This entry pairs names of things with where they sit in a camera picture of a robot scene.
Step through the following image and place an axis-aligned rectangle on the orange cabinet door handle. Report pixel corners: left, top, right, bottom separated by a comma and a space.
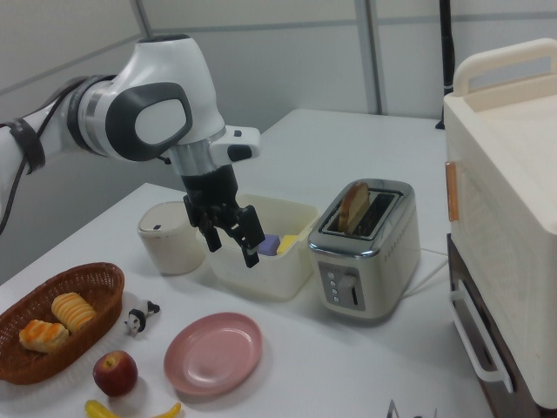
444, 160, 460, 223

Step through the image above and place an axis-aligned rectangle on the yellow toy banana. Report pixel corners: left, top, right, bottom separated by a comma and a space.
84, 399, 182, 418

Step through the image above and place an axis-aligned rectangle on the black vertical pole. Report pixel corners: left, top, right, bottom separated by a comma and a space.
435, 0, 456, 131

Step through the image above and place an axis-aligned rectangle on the brown wicker basket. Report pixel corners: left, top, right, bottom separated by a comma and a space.
0, 261, 126, 386

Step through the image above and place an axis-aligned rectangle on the orange glazed pastry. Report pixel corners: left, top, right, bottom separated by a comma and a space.
18, 319, 70, 354

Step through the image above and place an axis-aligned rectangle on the cream two-slot toaster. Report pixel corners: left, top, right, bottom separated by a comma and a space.
307, 178, 422, 327

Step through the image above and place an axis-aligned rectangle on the red apple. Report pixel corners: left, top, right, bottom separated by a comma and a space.
92, 350, 139, 398

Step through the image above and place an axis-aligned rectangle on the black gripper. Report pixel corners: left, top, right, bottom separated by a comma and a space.
178, 164, 266, 268

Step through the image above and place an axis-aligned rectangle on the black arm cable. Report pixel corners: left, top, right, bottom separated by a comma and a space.
0, 80, 88, 236

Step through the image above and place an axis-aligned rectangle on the white rectangular plastic bin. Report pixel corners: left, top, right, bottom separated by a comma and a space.
195, 192, 319, 301

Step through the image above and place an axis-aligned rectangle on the bread slice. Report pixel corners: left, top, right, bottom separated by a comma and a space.
339, 181, 371, 234

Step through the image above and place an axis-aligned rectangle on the white drawer handle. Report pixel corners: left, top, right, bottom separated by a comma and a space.
449, 275, 515, 394

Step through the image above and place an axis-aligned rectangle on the cream lidded canister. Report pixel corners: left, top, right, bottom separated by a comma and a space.
138, 201, 205, 275

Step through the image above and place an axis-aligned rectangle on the yellow block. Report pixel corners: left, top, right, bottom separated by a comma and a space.
276, 234, 301, 255

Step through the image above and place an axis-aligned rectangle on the striped yellow bread roll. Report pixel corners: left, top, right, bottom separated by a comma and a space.
50, 292, 97, 334

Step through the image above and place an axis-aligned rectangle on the black and white cow figurine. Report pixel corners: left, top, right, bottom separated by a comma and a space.
124, 300, 161, 337

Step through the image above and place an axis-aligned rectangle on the purple block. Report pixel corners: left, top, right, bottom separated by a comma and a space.
257, 233, 283, 257

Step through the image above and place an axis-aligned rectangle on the pink plate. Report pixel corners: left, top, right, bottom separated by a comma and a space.
163, 312, 264, 396

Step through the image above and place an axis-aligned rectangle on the white toaster power cord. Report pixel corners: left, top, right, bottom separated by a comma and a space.
402, 246, 449, 300

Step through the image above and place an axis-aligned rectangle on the cream oven appliance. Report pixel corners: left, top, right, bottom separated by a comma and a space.
442, 37, 557, 418

